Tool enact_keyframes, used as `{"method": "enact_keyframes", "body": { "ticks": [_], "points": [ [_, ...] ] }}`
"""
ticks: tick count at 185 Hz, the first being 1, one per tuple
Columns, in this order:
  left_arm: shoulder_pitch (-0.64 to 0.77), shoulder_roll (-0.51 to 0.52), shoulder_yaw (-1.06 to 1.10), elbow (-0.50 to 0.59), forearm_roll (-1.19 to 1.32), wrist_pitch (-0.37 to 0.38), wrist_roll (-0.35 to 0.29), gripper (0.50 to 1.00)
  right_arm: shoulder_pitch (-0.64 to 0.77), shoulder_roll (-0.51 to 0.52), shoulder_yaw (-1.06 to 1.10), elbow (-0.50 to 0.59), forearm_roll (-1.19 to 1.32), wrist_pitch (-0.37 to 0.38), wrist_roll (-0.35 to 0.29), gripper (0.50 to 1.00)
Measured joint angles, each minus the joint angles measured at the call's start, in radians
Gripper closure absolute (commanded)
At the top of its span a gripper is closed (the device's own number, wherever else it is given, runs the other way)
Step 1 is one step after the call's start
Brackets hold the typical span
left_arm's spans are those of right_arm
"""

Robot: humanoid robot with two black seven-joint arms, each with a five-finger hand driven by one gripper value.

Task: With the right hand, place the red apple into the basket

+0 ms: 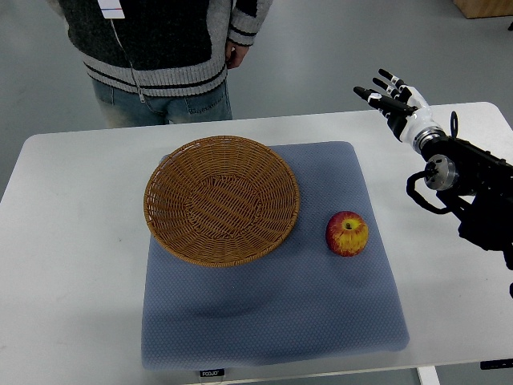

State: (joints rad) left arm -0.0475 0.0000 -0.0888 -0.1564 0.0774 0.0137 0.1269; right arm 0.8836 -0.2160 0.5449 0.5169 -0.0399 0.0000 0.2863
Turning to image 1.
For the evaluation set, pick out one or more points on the person's bare hand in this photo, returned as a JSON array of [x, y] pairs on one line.
[[234, 54]]

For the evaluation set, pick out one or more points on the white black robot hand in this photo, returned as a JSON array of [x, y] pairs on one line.
[[407, 113]]

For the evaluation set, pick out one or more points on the red yellow apple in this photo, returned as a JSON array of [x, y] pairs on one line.
[[346, 234]]

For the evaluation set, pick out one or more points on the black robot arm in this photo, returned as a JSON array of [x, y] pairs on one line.
[[469, 182]]

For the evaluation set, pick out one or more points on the brown wicker basket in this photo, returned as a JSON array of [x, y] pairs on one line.
[[221, 201]]

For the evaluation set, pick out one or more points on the person in grey sweater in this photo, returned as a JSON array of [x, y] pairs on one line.
[[160, 62]]

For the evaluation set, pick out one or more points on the wooden box corner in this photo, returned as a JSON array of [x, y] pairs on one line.
[[484, 8]]

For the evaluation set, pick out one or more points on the blue grey quilted mat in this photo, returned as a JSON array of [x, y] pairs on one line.
[[301, 301]]

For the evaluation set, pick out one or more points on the black table control label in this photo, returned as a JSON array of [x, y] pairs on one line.
[[212, 373]]

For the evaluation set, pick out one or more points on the black table bracket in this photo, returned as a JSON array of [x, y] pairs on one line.
[[496, 364]]

